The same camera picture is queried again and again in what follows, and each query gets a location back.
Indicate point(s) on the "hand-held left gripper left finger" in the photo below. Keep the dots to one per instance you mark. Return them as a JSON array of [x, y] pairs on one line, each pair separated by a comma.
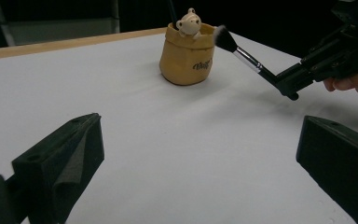
[[59, 168]]

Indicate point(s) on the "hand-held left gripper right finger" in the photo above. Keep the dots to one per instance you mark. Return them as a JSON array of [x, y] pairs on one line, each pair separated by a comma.
[[338, 168]]

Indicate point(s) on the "wooden table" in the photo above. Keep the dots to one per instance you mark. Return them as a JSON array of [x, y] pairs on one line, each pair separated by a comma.
[[43, 46]]

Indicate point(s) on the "white table cover sheet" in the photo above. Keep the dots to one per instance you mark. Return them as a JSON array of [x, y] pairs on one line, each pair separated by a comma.
[[167, 140]]

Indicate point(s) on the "black makeup brush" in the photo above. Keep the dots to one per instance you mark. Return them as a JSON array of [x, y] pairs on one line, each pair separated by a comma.
[[227, 40]]

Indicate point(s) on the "thin black copper-tipped brush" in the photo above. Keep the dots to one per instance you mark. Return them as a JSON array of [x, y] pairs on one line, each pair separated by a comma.
[[172, 14]]

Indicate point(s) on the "tan bear pen holder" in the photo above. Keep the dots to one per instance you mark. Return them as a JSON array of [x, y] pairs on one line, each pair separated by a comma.
[[183, 59]]

